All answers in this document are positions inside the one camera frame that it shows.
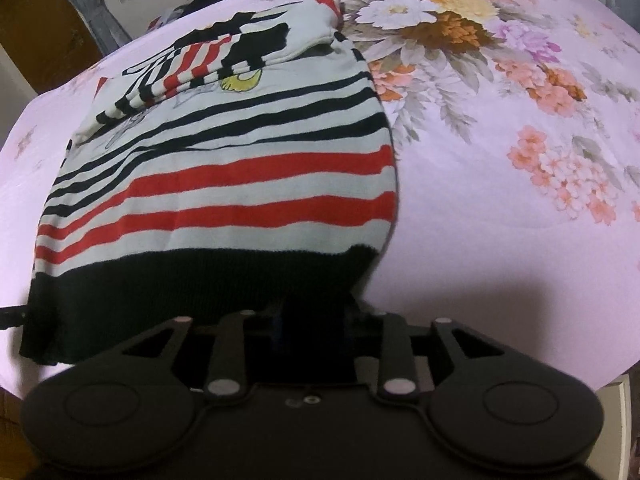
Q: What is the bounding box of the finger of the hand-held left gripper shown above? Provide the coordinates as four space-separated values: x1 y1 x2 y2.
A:
0 306 26 330

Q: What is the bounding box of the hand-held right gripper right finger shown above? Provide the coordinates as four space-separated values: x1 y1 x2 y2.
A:
350 309 508 402

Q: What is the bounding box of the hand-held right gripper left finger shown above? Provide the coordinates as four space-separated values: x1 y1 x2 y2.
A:
115 310 281 402

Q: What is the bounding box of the striped cartoon sweater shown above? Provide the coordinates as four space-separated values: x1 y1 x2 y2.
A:
19 0 405 366

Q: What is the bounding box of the pink floral bed sheet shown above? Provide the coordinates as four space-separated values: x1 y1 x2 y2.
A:
0 0 640 401

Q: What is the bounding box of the brown wooden door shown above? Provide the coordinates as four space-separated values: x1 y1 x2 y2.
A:
0 0 101 93

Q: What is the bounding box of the grey curtain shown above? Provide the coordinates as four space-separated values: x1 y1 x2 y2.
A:
40 0 132 56

